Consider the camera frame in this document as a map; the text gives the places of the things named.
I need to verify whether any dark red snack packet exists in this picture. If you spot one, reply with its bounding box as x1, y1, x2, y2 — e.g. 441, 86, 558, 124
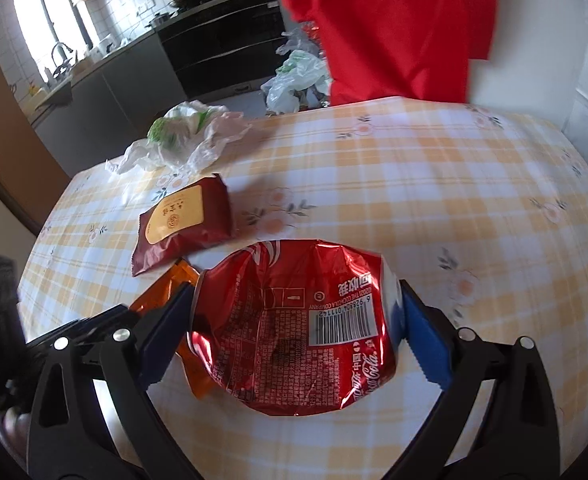
131, 174, 235, 278

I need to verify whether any kitchen window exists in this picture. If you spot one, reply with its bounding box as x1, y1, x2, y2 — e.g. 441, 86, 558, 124
11, 0, 92, 81

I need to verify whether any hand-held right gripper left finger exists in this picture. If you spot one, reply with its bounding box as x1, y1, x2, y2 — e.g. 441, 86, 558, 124
26, 284, 200, 480

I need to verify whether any grey kitchen counter cabinet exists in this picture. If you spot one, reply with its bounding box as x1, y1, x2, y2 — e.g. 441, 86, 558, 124
29, 35, 190, 176

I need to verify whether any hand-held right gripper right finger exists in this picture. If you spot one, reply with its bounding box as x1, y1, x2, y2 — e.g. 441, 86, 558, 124
394, 279, 561, 480

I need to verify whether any orange snack packet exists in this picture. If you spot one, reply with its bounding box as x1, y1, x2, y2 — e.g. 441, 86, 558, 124
129, 259, 215, 400

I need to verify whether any crushed red cola can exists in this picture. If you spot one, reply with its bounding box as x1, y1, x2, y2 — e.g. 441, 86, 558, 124
186, 237, 405, 417

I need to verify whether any metal kitchen faucet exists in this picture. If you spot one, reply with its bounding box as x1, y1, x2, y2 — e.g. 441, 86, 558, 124
50, 42, 77, 81

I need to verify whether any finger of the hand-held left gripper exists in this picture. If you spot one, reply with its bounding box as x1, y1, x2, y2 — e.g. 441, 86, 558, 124
26, 304, 143, 361

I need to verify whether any red cloth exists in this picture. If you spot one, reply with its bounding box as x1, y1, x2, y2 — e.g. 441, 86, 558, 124
269, 0, 497, 106

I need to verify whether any white green printed plastic bag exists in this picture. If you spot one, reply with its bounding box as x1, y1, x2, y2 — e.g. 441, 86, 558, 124
105, 101, 252, 176

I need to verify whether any black oven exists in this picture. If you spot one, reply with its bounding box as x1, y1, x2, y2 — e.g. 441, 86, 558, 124
156, 0, 295, 103

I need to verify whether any pile of plastic bags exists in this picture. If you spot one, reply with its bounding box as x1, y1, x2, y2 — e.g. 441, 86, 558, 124
260, 27, 334, 113

